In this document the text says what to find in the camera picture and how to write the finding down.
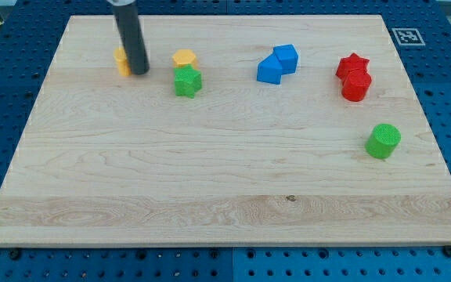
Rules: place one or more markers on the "light wooden board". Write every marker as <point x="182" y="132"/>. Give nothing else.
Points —
<point x="107" y="161"/>

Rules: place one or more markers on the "blue cube block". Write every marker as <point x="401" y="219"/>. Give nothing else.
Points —
<point x="288" y="58"/>

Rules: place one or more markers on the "white fiducial marker tag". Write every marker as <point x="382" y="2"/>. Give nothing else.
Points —
<point x="406" y="36"/>

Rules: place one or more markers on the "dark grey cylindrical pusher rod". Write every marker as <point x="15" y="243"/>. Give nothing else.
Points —
<point x="130" y="31"/>

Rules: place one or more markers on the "yellow hexagon block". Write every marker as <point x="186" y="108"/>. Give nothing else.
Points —
<point x="183" y="57"/>

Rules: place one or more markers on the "red star block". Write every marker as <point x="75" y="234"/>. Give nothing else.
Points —
<point x="351" y="63"/>

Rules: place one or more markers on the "green star block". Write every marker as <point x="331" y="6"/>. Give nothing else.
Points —
<point x="187" y="81"/>

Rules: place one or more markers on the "blue pentagon block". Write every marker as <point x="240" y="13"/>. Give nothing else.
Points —
<point x="270" y="70"/>

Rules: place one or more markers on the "yellow block behind rod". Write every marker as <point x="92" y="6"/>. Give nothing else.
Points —
<point x="121" y="61"/>

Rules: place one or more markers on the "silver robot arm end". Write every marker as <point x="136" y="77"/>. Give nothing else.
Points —
<point x="121" y="2"/>

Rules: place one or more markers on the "green cylinder block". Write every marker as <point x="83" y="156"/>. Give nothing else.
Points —
<point x="382" y="141"/>

